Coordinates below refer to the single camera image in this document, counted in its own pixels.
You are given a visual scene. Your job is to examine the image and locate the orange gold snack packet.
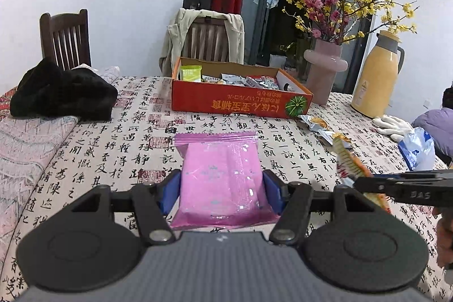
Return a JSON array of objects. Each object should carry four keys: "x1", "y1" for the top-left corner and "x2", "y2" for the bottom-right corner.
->
[{"x1": 332, "y1": 134, "x2": 392, "y2": 214}]

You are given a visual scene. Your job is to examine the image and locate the pink snack packet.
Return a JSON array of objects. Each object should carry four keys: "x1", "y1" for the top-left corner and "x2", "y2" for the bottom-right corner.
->
[{"x1": 171, "y1": 131, "x2": 278, "y2": 230}]

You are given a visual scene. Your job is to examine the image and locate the green snack bar packet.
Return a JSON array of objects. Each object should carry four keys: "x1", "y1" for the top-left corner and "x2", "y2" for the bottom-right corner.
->
[{"x1": 179, "y1": 65, "x2": 202, "y2": 82}]

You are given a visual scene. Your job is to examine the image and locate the silver grey snack packet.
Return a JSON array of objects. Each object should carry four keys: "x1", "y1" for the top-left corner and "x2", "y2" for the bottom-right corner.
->
[{"x1": 221, "y1": 74, "x2": 247, "y2": 87}]

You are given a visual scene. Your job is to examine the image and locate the silver oat crisp packet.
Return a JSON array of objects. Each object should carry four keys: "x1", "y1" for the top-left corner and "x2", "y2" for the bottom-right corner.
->
[{"x1": 298, "y1": 115, "x2": 352, "y2": 149}]

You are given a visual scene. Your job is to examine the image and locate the silver red foil snack bag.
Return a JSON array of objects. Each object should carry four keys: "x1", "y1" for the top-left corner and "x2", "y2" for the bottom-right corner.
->
[{"x1": 246, "y1": 76, "x2": 279, "y2": 90}]

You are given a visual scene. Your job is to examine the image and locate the operator hand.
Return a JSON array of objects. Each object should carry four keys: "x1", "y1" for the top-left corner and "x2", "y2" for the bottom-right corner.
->
[{"x1": 432, "y1": 208, "x2": 453, "y2": 267}]

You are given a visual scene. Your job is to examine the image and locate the blue white plastic bag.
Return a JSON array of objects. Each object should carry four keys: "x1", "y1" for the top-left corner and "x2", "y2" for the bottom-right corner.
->
[{"x1": 398, "y1": 127, "x2": 436, "y2": 171}]

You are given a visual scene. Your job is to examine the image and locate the calligraphy tablecloth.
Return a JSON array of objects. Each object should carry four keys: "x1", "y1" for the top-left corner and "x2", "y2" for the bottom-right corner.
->
[{"x1": 0, "y1": 75, "x2": 453, "y2": 302}]

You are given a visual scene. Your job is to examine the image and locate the person in purple jacket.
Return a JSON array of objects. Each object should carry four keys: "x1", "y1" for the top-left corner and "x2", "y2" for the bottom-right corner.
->
[{"x1": 412, "y1": 87, "x2": 453, "y2": 166}]

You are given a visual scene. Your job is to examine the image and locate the white work gloves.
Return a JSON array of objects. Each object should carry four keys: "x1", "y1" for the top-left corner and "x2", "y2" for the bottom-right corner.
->
[{"x1": 372, "y1": 114, "x2": 414, "y2": 143}]

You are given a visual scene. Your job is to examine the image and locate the yellow thermos jug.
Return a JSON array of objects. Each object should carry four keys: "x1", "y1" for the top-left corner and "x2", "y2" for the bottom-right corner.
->
[{"x1": 351, "y1": 31, "x2": 405, "y2": 118}]

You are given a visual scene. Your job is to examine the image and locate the red cardboard snack box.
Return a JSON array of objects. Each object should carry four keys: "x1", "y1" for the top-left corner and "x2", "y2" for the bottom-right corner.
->
[{"x1": 171, "y1": 57, "x2": 313, "y2": 118}]

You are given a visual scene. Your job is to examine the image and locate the folded patterned blanket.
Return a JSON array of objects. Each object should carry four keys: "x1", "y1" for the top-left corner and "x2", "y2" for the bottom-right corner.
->
[{"x1": 0, "y1": 64, "x2": 121, "y2": 242}]

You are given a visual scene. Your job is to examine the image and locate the beige jacket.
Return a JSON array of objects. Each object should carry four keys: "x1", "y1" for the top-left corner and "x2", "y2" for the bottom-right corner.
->
[{"x1": 159, "y1": 8, "x2": 245, "y2": 77}]

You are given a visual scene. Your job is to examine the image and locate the black cloth bundle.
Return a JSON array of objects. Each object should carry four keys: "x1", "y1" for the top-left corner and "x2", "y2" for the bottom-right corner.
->
[{"x1": 10, "y1": 58, "x2": 117, "y2": 121}]

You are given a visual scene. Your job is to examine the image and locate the wooden chair with jacket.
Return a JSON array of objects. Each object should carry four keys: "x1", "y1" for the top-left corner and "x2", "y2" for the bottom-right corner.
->
[{"x1": 181, "y1": 16, "x2": 229, "y2": 62}]

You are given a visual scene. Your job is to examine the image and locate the dark wooden chair left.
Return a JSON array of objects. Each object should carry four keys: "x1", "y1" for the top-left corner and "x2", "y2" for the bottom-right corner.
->
[{"x1": 39, "y1": 9, "x2": 91, "y2": 70}]

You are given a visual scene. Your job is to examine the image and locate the pink ring vase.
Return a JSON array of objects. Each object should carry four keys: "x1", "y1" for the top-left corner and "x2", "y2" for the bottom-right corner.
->
[{"x1": 303, "y1": 39, "x2": 349, "y2": 105}]

